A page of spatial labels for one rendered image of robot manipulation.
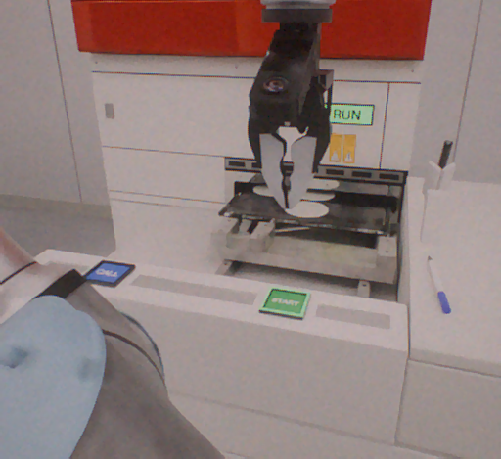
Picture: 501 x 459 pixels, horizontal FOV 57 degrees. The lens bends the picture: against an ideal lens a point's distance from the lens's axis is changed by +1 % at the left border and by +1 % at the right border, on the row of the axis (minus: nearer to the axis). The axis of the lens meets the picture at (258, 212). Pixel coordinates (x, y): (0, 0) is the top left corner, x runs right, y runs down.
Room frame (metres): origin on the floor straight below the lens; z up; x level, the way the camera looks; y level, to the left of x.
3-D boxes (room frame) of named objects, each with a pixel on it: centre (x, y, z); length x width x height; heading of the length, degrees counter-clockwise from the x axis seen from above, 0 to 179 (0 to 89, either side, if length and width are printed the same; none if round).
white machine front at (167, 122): (1.13, 0.04, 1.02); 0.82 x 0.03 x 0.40; 74
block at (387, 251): (0.76, -0.24, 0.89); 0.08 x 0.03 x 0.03; 164
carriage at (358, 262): (0.80, -0.08, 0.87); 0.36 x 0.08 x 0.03; 74
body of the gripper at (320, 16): (0.51, -0.04, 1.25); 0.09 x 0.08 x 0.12; 164
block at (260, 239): (0.83, -0.01, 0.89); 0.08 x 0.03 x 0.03; 164
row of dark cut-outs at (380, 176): (1.07, -0.13, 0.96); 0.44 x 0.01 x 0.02; 74
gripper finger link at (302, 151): (0.50, -0.05, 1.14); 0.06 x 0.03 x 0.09; 164
